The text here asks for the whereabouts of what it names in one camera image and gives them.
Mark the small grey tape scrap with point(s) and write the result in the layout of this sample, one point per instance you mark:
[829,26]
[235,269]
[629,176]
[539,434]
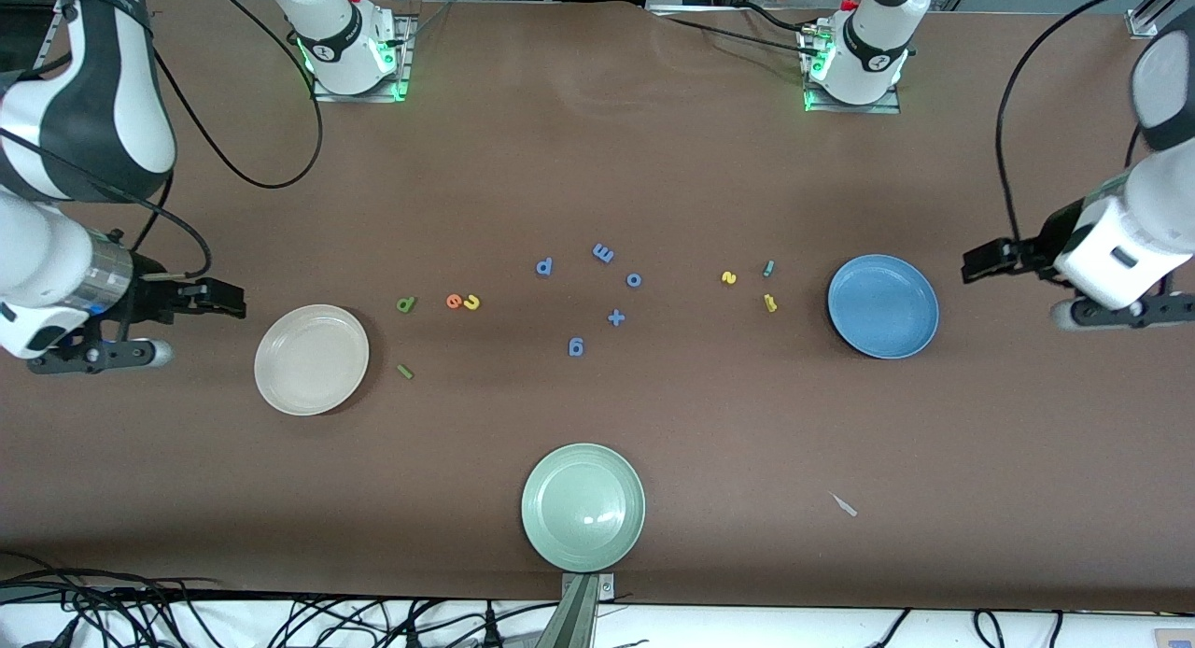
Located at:
[843,505]

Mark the beige brown plate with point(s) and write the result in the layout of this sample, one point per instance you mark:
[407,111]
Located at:
[311,359]

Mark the blue plate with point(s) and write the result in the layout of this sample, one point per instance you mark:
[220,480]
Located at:
[882,307]

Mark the blue foam letter m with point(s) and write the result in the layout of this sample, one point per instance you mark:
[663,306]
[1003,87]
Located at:
[603,253]

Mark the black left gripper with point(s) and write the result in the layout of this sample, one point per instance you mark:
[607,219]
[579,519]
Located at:
[1056,236]

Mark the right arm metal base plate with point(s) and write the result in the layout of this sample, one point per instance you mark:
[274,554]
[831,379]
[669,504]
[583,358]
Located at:
[406,41]

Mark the pale green plate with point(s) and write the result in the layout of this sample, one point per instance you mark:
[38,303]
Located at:
[583,508]

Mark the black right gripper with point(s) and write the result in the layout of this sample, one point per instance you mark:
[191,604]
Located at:
[150,298]

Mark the small metal post bracket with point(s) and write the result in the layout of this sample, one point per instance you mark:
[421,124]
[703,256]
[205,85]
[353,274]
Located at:
[607,587]

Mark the brown table cover sheet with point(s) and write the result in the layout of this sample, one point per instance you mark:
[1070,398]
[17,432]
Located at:
[597,162]

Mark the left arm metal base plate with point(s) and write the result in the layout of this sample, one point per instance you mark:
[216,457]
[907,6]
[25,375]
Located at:
[887,107]

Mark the grey metal camera post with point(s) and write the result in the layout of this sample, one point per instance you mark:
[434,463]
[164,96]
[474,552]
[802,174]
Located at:
[574,620]

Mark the aluminium frame profile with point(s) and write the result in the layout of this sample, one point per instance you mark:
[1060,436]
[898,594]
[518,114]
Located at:
[1144,22]

